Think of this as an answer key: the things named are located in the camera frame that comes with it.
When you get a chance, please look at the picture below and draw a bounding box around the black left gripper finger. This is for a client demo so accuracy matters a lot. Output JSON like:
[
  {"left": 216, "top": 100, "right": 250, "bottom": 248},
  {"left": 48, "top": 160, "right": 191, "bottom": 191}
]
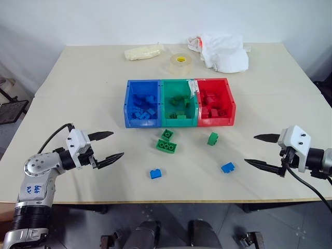
[
  {"left": 87, "top": 131, "right": 115, "bottom": 142},
  {"left": 96, "top": 152, "right": 125, "bottom": 170}
]

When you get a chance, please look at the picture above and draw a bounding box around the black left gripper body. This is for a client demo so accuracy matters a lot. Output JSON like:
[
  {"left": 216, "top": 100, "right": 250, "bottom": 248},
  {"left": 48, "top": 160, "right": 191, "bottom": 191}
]
[{"left": 77, "top": 147, "right": 101, "bottom": 170}]

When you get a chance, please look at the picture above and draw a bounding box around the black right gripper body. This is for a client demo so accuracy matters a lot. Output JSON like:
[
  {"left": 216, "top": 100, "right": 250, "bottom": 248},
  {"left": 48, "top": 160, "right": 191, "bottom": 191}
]
[{"left": 279, "top": 146, "right": 299, "bottom": 177}]

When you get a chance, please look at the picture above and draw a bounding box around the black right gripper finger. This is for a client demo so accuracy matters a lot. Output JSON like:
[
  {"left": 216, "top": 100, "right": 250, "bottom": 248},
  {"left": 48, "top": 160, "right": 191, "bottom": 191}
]
[
  {"left": 244, "top": 158, "right": 283, "bottom": 177},
  {"left": 253, "top": 133, "right": 281, "bottom": 144}
]

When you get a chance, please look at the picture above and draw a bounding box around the blue plastic bin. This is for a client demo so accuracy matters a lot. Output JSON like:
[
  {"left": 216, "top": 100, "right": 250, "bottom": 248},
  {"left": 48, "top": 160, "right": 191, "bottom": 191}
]
[{"left": 123, "top": 79, "right": 163, "bottom": 129}]

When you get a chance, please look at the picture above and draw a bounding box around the red plastic bin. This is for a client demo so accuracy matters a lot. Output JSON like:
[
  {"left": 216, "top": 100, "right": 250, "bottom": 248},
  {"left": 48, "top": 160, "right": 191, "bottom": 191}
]
[{"left": 194, "top": 77, "right": 238, "bottom": 127}]

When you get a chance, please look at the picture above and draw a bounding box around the rounded green brick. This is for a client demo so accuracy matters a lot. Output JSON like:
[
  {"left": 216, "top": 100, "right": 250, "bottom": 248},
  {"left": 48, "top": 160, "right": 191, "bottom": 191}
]
[{"left": 206, "top": 132, "right": 219, "bottom": 147}]

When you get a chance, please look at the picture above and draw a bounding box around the long green brick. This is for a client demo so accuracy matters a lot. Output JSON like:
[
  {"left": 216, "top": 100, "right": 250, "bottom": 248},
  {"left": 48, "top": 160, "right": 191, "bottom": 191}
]
[{"left": 155, "top": 139, "right": 178, "bottom": 155}]

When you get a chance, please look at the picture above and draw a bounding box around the small square green brick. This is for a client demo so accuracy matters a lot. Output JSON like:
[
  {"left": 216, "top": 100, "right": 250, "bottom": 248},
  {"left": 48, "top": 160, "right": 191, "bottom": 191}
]
[{"left": 161, "top": 128, "right": 174, "bottom": 142}]

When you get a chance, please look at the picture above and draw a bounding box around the green plastic bin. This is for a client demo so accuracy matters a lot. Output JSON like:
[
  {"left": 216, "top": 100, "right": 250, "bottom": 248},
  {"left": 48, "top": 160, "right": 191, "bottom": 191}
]
[{"left": 160, "top": 78, "right": 200, "bottom": 128}]

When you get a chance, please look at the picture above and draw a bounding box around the black metal stand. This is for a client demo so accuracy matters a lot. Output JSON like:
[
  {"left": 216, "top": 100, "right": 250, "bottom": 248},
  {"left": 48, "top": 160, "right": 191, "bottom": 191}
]
[{"left": 0, "top": 77, "right": 30, "bottom": 126}]

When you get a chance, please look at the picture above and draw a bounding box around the torn white label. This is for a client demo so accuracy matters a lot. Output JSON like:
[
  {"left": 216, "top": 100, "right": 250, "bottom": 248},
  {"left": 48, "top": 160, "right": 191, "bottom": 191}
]
[{"left": 187, "top": 78, "right": 199, "bottom": 100}]

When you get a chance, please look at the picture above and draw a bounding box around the cream filled plastic bag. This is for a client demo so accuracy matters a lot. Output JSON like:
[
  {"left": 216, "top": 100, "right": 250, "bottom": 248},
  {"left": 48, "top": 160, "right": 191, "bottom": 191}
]
[{"left": 123, "top": 43, "right": 165, "bottom": 62}]

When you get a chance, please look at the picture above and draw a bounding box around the white crumpled plastic bag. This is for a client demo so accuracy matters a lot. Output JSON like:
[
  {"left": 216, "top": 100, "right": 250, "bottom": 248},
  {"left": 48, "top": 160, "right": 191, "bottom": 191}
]
[{"left": 187, "top": 33, "right": 252, "bottom": 74}]

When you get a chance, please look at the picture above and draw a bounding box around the clear tape roll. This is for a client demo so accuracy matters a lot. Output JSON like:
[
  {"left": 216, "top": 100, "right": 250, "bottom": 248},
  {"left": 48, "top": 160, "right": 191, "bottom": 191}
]
[{"left": 168, "top": 52, "right": 192, "bottom": 76}]

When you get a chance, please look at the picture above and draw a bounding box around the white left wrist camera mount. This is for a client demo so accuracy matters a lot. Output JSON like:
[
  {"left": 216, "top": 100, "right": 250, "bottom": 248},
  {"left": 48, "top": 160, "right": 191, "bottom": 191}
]
[{"left": 65, "top": 128, "right": 92, "bottom": 170}]

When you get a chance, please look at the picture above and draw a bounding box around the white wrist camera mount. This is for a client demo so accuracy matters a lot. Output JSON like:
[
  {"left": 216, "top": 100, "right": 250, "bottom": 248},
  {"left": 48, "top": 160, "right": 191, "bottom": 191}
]
[
  {"left": 277, "top": 125, "right": 312, "bottom": 173},
  {"left": 65, "top": 128, "right": 92, "bottom": 170}
]

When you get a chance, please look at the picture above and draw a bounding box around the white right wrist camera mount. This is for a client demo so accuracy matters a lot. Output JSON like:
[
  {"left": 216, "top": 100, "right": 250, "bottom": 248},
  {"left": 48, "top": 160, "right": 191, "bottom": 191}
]
[{"left": 277, "top": 125, "right": 312, "bottom": 173}]

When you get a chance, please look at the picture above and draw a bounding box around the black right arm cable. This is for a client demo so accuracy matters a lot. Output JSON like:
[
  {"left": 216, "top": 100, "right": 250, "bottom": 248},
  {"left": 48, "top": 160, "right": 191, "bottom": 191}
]
[{"left": 284, "top": 165, "right": 332, "bottom": 206}]

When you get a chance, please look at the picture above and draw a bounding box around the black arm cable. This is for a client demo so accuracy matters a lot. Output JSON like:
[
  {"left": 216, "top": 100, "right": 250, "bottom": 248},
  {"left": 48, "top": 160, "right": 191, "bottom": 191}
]
[
  {"left": 38, "top": 122, "right": 76, "bottom": 154},
  {"left": 284, "top": 165, "right": 332, "bottom": 206}
]

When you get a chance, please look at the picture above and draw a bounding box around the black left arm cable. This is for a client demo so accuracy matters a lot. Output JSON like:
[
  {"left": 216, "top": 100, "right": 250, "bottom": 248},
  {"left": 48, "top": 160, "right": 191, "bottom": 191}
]
[{"left": 38, "top": 122, "right": 76, "bottom": 154}]

